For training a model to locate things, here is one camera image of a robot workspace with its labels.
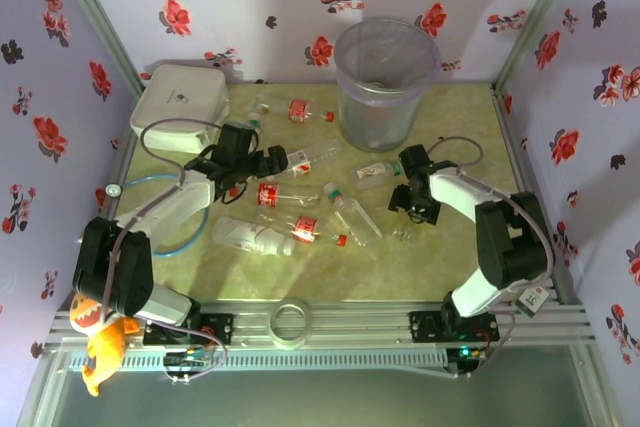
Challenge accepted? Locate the grey right arm cable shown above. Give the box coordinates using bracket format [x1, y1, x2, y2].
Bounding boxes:
[427, 136, 556, 379]

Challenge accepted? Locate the clear bottle red white label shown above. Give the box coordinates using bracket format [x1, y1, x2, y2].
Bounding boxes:
[285, 143, 342, 179]

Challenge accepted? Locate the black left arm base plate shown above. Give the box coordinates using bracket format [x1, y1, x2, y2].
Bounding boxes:
[142, 310, 235, 348]

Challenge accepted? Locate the white lidded plastic box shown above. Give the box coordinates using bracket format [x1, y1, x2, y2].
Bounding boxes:
[129, 65, 232, 155]

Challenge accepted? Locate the aluminium upright post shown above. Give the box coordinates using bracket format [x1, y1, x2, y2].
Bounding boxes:
[44, 0, 144, 98]
[492, 0, 586, 93]

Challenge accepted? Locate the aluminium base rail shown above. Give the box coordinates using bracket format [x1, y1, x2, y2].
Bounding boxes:
[43, 298, 599, 348]

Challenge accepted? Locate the clear cola bottle red label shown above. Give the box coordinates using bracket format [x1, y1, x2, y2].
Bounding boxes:
[252, 210, 350, 249]
[253, 95, 336, 125]
[255, 180, 322, 209]

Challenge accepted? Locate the white bottle red print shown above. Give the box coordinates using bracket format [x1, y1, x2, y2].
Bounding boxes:
[211, 216, 297, 258]

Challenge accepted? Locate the white slotted cable duct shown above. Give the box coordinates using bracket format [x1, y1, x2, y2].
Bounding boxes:
[68, 349, 447, 372]

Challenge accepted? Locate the green-capped bottle colourful label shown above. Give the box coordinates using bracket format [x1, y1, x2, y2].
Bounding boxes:
[354, 160, 405, 192]

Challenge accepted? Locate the small white printed card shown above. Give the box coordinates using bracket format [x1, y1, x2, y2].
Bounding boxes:
[516, 284, 550, 319]

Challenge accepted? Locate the clear tape roll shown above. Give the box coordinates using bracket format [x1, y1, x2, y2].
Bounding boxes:
[268, 297, 312, 351]

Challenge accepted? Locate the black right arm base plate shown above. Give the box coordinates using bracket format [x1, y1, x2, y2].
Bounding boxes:
[408, 309, 501, 344]

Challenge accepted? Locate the orange plush toy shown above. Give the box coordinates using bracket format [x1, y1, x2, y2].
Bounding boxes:
[68, 291, 140, 398]

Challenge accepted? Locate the clear plastic bin purple rim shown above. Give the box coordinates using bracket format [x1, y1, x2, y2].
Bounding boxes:
[334, 15, 444, 153]

